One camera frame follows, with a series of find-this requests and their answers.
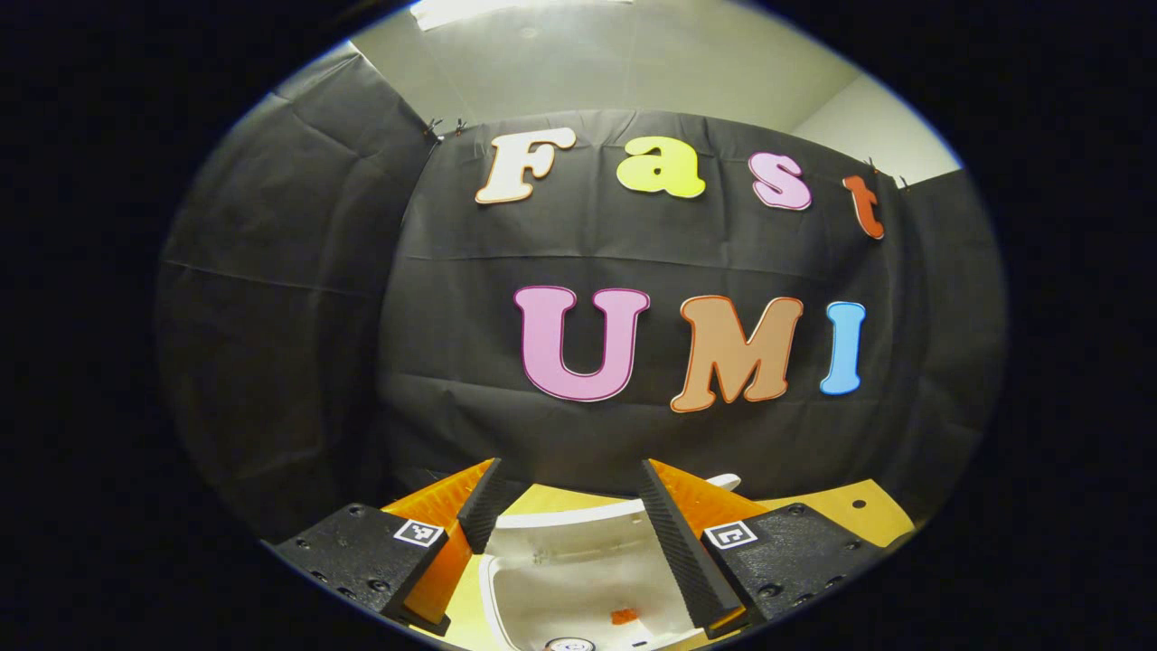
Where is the ceiling light panel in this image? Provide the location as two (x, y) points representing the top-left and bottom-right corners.
(411, 0), (634, 33)

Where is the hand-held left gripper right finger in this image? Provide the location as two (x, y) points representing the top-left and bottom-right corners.
(637, 458), (891, 641)

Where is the black backdrop cloth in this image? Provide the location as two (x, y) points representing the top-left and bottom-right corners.
(154, 50), (1009, 543)

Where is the wooden desktop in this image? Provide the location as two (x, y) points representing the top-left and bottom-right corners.
(384, 479), (916, 651)

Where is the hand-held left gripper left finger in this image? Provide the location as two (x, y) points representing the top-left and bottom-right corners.
(274, 457), (507, 637)

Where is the white desktop garbage bin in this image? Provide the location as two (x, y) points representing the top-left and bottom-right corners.
(476, 473), (744, 651)

